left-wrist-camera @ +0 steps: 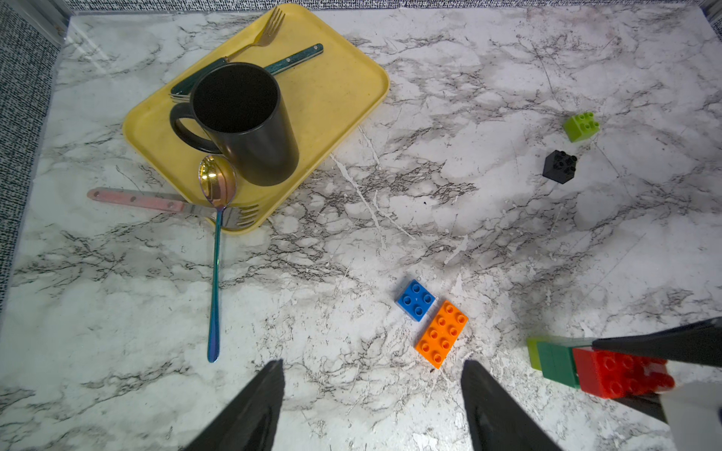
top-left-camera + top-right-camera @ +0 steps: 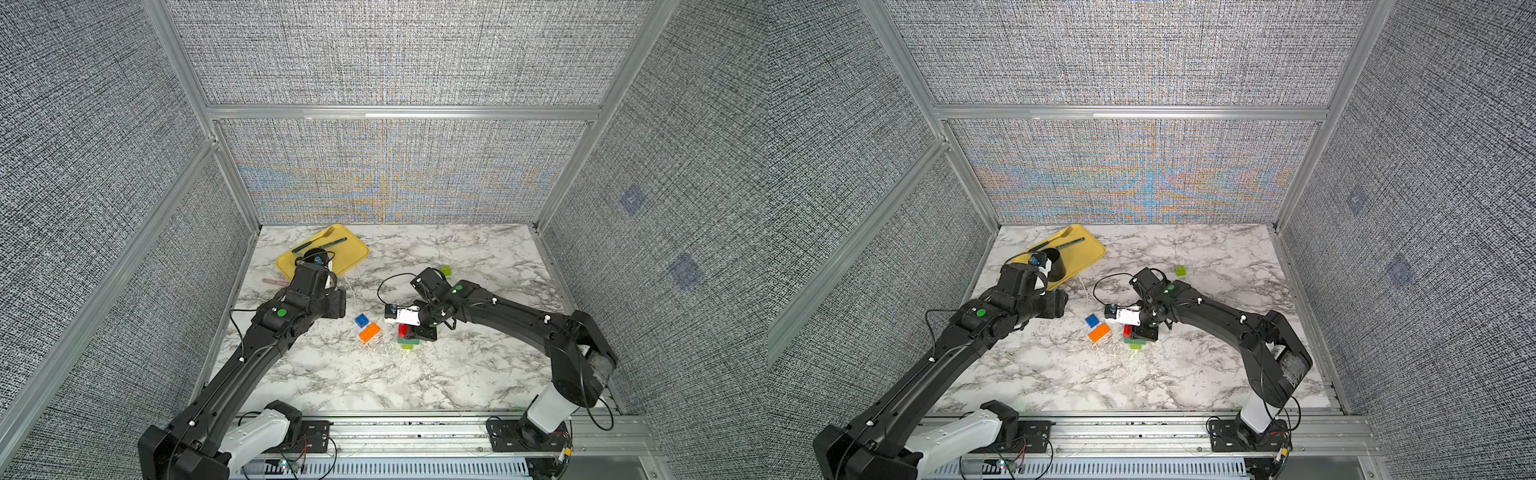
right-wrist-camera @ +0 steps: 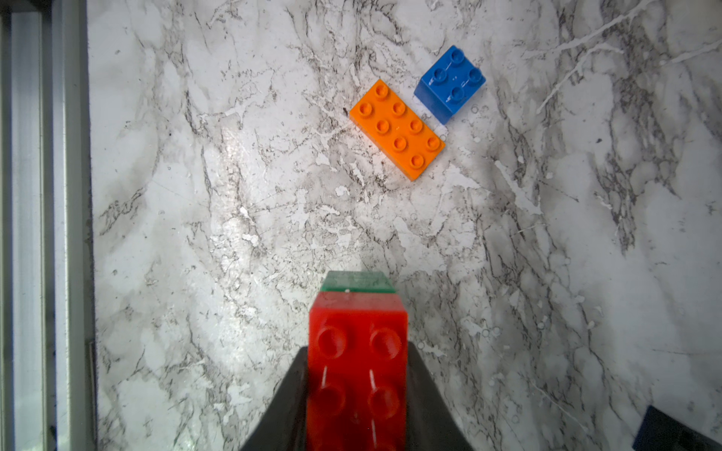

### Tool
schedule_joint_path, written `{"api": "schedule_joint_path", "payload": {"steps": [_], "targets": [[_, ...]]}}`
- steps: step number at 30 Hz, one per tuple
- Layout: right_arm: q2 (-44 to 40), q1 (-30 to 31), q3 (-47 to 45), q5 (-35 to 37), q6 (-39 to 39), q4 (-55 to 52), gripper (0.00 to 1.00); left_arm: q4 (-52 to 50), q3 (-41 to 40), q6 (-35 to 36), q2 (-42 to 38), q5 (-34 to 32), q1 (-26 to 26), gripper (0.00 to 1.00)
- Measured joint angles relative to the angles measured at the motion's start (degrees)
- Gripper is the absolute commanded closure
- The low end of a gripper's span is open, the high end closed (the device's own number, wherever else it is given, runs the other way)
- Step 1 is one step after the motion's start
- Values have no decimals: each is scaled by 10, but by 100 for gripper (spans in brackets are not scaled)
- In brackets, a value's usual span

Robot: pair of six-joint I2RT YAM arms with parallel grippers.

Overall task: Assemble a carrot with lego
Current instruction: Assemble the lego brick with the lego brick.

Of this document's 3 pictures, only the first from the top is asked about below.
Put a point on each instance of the green handled knife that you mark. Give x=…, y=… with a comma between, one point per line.
x=282, y=62

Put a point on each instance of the red long lego brick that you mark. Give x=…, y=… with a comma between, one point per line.
x=615, y=375

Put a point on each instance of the lime green lego brick far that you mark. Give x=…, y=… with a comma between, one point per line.
x=581, y=127

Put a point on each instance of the iridescent spoon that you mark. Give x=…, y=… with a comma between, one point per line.
x=219, y=186

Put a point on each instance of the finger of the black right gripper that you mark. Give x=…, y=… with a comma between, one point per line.
x=698, y=343
x=649, y=404

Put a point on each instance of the blue square lego brick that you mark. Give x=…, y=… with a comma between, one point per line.
x=415, y=301

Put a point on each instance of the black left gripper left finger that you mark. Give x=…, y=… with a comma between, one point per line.
x=250, y=421

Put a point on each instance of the yellow plastic tray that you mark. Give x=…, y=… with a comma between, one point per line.
x=326, y=97

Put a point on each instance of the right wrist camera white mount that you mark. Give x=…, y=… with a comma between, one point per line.
x=693, y=412

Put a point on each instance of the pink handled fork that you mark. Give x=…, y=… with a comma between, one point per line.
x=234, y=218

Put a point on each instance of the black mug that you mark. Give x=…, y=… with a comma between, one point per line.
x=238, y=111

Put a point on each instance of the dark green long lego brick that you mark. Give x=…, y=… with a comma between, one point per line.
x=557, y=362

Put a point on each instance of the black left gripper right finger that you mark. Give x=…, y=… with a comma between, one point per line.
x=496, y=421

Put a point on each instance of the lime green square lego brick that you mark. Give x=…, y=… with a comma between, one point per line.
x=533, y=352

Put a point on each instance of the black square lego brick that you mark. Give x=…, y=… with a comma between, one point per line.
x=559, y=166

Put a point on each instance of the orange long lego brick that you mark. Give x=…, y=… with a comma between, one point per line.
x=441, y=334

